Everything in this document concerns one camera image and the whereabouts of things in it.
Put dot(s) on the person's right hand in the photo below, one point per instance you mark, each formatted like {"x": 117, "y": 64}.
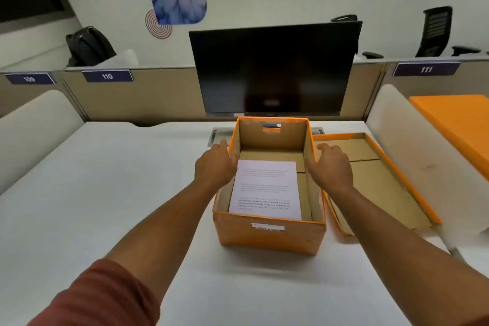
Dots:
{"x": 333, "y": 171}

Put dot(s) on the person's left hand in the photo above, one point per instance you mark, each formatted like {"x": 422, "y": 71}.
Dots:
{"x": 213, "y": 167}

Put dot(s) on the person's right thumb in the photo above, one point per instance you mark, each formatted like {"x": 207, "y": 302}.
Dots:
{"x": 311, "y": 167}

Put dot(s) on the person's left thumb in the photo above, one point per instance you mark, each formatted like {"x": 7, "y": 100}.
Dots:
{"x": 232, "y": 163}

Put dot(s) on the orange cardboard storage box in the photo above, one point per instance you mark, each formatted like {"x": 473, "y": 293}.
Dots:
{"x": 269, "y": 238}

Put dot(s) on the person's right forearm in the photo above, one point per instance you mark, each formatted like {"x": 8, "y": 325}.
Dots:
{"x": 397, "y": 257}

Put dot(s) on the person's left forearm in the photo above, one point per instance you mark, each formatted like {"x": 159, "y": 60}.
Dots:
{"x": 168, "y": 234}

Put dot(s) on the white printed paper sheet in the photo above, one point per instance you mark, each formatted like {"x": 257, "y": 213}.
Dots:
{"x": 265, "y": 188}

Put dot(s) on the orange cardboard box lid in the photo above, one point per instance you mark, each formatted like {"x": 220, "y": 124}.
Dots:
{"x": 382, "y": 192}

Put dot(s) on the beige partition panel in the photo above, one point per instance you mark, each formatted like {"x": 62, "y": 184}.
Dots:
{"x": 439, "y": 83}
{"x": 152, "y": 98}
{"x": 23, "y": 98}

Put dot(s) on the black computer monitor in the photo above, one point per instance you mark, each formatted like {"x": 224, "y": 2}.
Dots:
{"x": 275, "y": 66}

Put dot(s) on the blue desk number label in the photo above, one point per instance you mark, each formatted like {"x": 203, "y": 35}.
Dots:
{"x": 426, "y": 69}
{"x": 29, "y": 78}
{"x": 107, "y": 76}

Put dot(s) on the orange flat box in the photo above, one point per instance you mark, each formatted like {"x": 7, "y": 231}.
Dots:
{"x": 458, "y": 123}

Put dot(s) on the black mesh office chair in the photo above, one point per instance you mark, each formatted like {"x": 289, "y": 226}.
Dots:
{"x": 434, "y": 31}

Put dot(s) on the black backpack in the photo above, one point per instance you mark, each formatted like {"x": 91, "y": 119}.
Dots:
{"x": 89, "y": 46}

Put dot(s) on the red sleeve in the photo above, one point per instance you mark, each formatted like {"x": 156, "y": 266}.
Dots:
{"x": 99, "y": 295}

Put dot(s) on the brown spiral wall decal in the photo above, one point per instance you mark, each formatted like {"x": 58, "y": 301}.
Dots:
{"x": 156, "y": 26}

